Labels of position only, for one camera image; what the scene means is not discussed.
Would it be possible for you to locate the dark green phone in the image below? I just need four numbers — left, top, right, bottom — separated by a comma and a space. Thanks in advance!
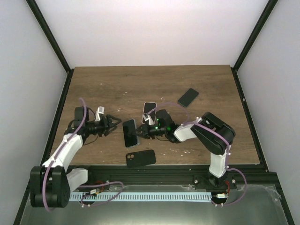
177, 88, 199, 107

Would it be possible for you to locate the left black frame post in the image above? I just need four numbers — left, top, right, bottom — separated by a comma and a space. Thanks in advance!
25, 0, 71, 73

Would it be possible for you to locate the black frame post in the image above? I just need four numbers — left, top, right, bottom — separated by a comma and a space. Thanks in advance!
25, 0, 71, 73
231, 0, 279, 71

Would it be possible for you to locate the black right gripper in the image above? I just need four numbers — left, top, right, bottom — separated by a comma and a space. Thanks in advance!
133, 121, 167, 139

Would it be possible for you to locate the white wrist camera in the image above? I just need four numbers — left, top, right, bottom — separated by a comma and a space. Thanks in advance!
142, 112, 155, 125
94, 106, 105, 122

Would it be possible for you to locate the black aluminium frame rail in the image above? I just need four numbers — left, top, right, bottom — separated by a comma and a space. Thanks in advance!
67, 164, 279, 185

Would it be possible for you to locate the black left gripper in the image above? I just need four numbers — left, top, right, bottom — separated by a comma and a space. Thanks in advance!
86, 115, 122, 137

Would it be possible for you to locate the blue smartphone black screen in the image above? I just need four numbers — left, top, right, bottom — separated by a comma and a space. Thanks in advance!
142, 102, 156, 123

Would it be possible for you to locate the right black frame post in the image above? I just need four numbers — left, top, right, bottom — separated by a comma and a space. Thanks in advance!
231, 0, 279, 71

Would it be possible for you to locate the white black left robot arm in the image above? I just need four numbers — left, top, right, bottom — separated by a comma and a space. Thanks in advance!
30, 106, 121, 210

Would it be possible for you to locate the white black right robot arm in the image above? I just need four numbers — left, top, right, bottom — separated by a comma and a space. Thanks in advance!
122, 109, 236, 189

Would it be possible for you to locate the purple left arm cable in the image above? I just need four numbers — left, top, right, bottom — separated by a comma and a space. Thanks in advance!
43, 97, 124, 213

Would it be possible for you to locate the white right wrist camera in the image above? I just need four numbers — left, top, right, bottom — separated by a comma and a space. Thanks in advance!
142, 112, 155, 125

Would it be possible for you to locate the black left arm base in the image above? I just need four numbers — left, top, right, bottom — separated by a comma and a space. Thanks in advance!
85, 174, 111, 185

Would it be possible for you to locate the light blue slotted cable duct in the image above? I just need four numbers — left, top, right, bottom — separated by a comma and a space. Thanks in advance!
69, 192, 212, 202

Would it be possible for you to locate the pale pink phone case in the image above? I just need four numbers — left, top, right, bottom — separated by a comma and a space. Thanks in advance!
141, 101, 157, 125

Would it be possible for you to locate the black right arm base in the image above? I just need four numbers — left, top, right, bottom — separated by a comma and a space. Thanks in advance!
193, 172, 237, 191

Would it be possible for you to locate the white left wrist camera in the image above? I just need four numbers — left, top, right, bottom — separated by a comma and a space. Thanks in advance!
94, 106, 105, 122

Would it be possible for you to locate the black phone case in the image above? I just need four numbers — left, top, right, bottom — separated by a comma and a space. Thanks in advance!
126, 150, 156, 168

